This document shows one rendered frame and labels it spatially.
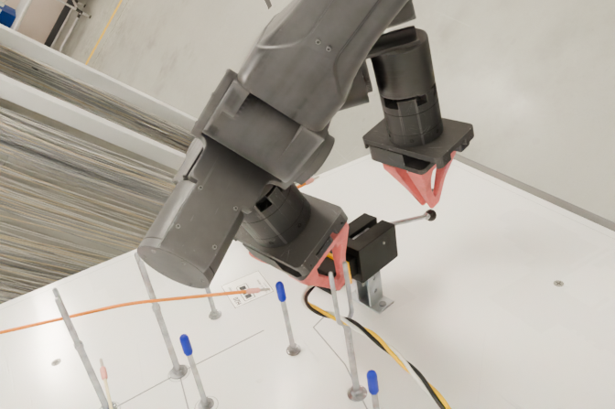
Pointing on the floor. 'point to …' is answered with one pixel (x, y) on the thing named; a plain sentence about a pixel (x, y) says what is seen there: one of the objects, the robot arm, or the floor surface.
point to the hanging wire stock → (76, 165)
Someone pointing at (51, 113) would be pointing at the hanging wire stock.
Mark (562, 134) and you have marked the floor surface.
